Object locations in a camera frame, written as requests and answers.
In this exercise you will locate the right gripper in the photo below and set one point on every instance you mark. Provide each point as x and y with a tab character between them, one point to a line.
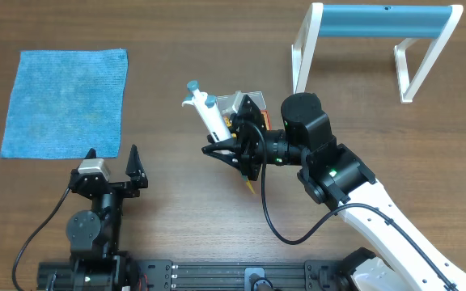
251	153

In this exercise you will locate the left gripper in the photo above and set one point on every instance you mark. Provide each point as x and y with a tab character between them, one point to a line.
91	186

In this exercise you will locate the white pipette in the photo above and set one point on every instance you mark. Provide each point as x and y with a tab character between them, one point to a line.
210	117

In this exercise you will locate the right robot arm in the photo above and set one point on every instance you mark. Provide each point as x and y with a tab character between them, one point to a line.
310	121

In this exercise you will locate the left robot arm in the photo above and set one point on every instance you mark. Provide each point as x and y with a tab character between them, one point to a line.
82	231

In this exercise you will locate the red and yellow tip box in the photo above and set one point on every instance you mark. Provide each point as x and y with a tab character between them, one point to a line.
258	100

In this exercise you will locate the blue cloth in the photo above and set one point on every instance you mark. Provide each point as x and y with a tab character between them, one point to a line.
63	105

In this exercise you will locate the white and blue stand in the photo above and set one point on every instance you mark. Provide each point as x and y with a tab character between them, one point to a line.
378	22

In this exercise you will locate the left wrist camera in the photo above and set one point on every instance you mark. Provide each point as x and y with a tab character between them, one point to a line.
94	167

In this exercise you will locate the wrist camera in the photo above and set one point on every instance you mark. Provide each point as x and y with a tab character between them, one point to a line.
94	167
232	105

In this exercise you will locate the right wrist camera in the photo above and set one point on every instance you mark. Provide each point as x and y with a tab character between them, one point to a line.
232	105

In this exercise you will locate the mounting rail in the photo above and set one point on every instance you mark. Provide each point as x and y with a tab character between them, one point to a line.
217	275

